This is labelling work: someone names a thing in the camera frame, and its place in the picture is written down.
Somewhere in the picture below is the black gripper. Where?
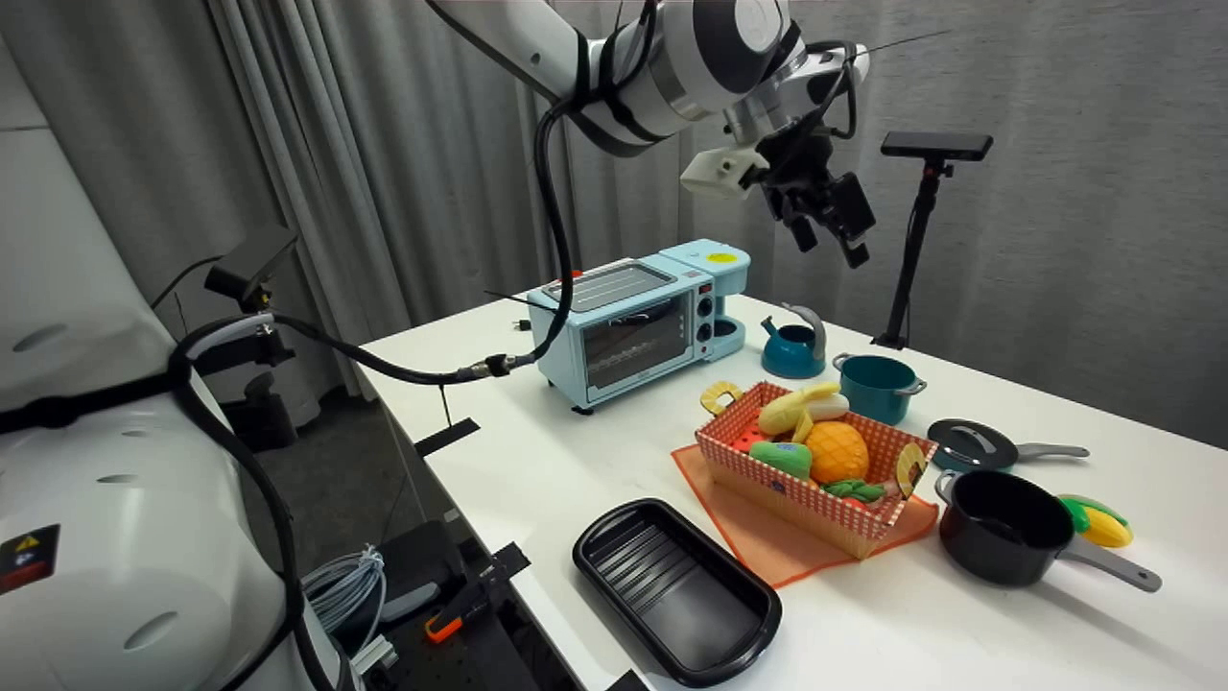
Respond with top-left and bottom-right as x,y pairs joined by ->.
760,116 -> 883,271

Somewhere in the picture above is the yellow banana plush toy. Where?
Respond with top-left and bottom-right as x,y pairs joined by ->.
755,379 -> 854,445

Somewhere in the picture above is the green avocado plush toy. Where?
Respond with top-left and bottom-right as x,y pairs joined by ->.
746,438 -> 819,484

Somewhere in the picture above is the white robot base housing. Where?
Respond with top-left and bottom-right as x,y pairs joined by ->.
0,301 -> 338,691

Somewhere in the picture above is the teal toy kettle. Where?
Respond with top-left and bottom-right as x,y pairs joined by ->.
760,301 -> 833,383

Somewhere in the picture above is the teal toy pot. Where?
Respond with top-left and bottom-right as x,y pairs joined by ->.
833,347 -> 929,427

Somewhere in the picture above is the orange fruit toy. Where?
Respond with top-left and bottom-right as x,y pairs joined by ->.
801,419 -> 874,489

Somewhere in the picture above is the yellow round toy slice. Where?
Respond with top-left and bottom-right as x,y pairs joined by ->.
889,438 -> 939,502

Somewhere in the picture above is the grey toy pan with lid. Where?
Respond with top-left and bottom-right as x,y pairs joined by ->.
924,414 -> 1092,477

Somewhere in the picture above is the small green toy vegetable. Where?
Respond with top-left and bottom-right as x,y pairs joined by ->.
822,477 -> 889,505

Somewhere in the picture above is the orange checkered paper basket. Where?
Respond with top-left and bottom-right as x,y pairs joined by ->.
692,377 -> 943,564

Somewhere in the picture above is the black toy saucepan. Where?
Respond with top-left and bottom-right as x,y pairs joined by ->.
936,465 -> 1165,594

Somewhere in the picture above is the yellow and green corn toy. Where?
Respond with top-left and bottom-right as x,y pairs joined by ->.
1057,489 -> 1140,551

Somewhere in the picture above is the black tripod stand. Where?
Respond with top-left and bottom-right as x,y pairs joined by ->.
872,148 -> 959,353

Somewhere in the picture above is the light blue toaster oven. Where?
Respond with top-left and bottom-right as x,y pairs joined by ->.
524,234 -> 755,414

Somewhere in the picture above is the grey curtain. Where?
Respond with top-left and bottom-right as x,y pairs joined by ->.
203,0 -> 1228,451

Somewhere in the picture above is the orange cloth mat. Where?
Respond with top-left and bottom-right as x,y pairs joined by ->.
672,438 -> 898,591

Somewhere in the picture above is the black ridged tray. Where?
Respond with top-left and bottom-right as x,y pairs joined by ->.
569,495 -> 787,685

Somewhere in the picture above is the black tape piece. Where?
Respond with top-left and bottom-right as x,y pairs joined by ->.
409,414 -> 485,465
485,539 -> 536,578

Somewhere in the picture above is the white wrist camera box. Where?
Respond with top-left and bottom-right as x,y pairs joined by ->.
680,140 -> 776,200

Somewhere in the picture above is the black camera on tripod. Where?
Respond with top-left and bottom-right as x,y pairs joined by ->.
880,126 -> 999,163

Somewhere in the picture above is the tan ring-shaped toy slice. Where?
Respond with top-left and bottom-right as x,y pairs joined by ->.
698,377 -> 748,422

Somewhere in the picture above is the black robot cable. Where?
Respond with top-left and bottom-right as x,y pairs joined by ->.
148,71 -> 605,691

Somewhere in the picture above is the black robot mount with clamp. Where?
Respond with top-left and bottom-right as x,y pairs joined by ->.
365,511 -> 578,691

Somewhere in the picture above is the grey cable bundle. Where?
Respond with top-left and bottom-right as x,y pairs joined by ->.
299,543 -> 404,681

